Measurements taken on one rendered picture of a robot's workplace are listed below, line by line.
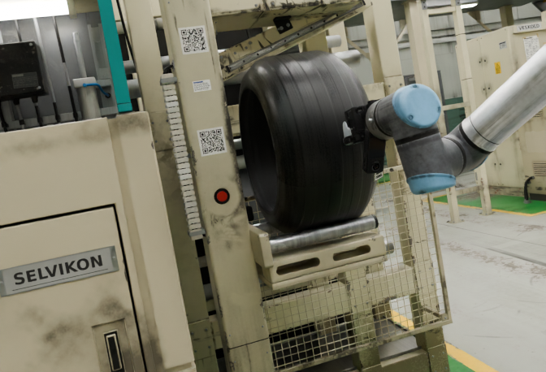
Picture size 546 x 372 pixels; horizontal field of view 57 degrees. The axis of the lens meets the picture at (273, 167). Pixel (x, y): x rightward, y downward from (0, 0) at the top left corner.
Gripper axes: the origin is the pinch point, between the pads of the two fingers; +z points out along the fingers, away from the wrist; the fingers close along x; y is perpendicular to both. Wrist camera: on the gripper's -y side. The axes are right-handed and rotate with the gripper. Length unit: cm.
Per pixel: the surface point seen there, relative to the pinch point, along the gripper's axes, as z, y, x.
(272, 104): 6.3, 14.6, 16.6
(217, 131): 19.4, 11.6, 30.5
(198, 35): 16, 39, 31
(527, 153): 349, -20, -368
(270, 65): 12.1, 26.7, 13.0
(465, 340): 113, -102, -92
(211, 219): 22.4, -12.6, 36.5
